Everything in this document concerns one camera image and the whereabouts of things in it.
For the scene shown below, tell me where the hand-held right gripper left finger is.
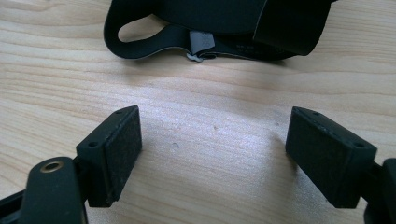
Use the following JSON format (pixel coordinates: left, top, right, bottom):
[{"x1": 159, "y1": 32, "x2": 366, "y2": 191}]
[{"x1": 75, "y1": 105, "x2": 144, "y2": 208}]

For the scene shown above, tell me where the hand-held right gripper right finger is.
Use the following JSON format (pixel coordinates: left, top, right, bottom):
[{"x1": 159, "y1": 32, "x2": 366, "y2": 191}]
[{"x1": 285, "y1": 105, "x2": 378, "y2": 209}]

